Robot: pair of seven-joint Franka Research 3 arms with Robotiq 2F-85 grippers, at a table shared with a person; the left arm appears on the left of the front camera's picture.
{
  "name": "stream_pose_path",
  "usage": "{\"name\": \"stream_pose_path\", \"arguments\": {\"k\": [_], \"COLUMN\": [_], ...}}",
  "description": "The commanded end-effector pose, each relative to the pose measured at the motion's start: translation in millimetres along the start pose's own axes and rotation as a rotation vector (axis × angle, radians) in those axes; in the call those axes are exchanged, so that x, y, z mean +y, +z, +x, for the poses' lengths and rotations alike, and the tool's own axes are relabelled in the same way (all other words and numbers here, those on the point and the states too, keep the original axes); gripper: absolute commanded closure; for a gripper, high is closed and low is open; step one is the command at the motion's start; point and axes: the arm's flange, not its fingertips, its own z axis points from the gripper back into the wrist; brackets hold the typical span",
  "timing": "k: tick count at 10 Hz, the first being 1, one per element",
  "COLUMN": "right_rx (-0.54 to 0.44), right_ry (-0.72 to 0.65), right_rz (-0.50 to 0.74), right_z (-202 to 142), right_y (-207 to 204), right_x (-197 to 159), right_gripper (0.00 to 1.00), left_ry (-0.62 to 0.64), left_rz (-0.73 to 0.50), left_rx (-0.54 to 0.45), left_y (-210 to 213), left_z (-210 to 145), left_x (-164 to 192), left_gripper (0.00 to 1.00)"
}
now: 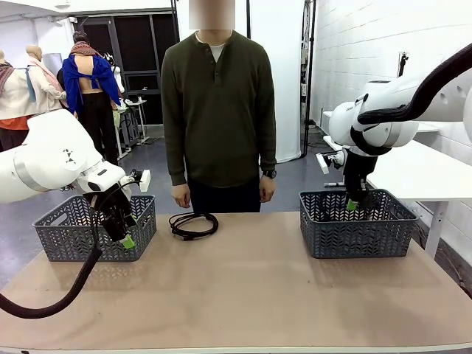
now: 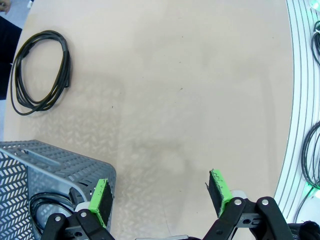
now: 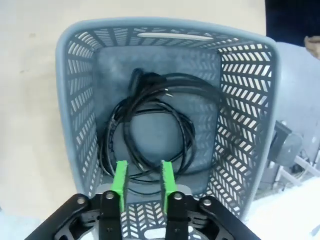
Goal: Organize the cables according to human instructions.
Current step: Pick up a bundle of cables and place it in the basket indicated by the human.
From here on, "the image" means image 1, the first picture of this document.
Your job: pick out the person left forearm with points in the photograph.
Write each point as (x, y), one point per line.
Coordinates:
(268, 147)

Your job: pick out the mannequin with blue shirt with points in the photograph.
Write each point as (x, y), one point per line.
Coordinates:
(73, 81)

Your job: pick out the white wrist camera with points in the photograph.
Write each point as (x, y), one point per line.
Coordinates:
(145, 180)
(322, 164)

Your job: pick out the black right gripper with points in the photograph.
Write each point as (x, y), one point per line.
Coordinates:
(357, 169)

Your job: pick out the person in green sweater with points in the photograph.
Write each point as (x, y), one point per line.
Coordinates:
(221, 129)

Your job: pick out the person left hand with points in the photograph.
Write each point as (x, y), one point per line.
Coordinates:
(268, 190)

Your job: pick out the white metal rack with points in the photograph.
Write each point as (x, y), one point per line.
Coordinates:
(138, 103)

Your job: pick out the black vertical pole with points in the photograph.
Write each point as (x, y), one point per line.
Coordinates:
(248, 18)

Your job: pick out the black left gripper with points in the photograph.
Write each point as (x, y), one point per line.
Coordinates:
(112, 208)

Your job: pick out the grey plastic lattice basket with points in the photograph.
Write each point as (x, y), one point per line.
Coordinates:
(361, 239)
(66, 239)

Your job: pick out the black wall-mounted tripod camera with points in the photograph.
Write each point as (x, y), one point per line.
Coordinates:
(404, 64)

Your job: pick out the black wristwatch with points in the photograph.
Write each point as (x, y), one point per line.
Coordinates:
(270, 173)

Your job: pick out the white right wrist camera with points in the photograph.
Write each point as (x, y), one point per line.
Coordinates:
(322, 164)

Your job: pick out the mannequin with pink scarf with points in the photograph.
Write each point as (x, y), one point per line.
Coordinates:
(44, 88)

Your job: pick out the person right forearm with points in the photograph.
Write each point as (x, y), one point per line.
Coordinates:
(174, 155)

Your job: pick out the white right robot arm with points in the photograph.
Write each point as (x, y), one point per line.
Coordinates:
(343, 125)

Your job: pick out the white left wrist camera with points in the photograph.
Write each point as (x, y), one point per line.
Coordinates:
(145, 180)

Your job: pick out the black light stand pole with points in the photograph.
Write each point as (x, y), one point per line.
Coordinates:
(311, 48)

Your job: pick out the person right hand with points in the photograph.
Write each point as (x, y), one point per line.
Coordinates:
(181, 195)

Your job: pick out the black framed glass door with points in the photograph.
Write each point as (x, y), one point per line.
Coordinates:
(136, 48)

